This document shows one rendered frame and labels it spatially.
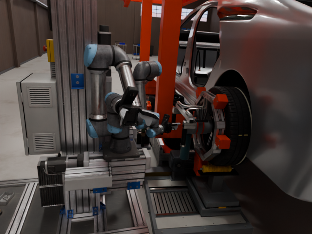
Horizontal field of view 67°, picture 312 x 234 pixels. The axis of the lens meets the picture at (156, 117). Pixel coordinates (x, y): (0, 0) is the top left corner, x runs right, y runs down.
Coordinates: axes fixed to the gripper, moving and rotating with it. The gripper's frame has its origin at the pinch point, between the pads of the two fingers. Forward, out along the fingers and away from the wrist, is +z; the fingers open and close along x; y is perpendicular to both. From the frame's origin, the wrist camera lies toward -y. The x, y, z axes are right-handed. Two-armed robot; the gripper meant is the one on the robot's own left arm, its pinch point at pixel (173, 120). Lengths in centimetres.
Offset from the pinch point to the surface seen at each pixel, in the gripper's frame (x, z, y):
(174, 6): -22, 21, -95
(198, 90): 12.5, 17.4, -27.4
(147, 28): -158, 158, -83
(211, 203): 47, -5, 61
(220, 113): 43.6, -8.7, -19.2
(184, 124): 24.8, -26.7, -10.5
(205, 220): 46, -10, 75
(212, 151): 44.8, -16.4, 8.2
